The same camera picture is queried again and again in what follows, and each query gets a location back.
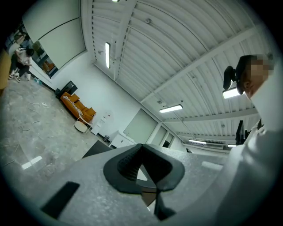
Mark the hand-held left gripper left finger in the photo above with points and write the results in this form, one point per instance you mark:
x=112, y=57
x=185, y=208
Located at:
x=115, y=172

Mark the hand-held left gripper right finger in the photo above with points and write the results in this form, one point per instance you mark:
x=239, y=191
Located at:
x=168, y=174

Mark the grey speckled sink counter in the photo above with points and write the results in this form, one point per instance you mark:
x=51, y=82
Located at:
x=92, y=198

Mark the black table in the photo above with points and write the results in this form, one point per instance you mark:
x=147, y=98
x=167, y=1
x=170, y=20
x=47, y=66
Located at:
x=96, y=149

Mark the white low cabinet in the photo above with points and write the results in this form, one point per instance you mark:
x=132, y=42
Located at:
x=120, y=140

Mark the long ceiling light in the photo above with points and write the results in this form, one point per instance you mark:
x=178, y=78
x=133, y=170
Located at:
x=231, y=92
x=170, y=108
x=197, y=142
x=107, y=55

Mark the white water dispenser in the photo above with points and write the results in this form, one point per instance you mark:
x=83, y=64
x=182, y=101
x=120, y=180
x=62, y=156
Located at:
x=102, y=122

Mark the frosted glass panel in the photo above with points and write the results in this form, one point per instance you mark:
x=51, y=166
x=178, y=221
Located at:
x=141, y=126

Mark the white round side table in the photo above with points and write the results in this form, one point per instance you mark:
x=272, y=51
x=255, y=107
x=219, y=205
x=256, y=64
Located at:
x=80, y=126

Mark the black flat rectangular pad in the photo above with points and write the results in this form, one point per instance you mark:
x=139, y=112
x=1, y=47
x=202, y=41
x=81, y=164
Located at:
x=59, y=199

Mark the orange sofa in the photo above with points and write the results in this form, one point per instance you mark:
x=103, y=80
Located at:
x=82, y=108

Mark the black stand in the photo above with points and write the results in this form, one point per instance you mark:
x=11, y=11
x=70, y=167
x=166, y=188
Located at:
x=239, y=132

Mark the person's white shirt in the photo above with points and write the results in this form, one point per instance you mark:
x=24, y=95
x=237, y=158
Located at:
x=254, y=172

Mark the black flat screen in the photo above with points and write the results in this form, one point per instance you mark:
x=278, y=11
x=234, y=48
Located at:
x=69, y=87

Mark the person's head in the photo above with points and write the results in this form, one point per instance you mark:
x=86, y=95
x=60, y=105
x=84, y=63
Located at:
x=249, y=77

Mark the yellow furniture piece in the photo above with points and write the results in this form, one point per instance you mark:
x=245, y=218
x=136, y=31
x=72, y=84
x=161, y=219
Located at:
x=4, y=70

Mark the black head-worn camera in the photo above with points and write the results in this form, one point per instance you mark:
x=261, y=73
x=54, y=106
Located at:
x=228, y=76

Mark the large white wall screen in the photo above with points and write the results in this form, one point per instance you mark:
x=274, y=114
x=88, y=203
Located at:
x=59, y=33

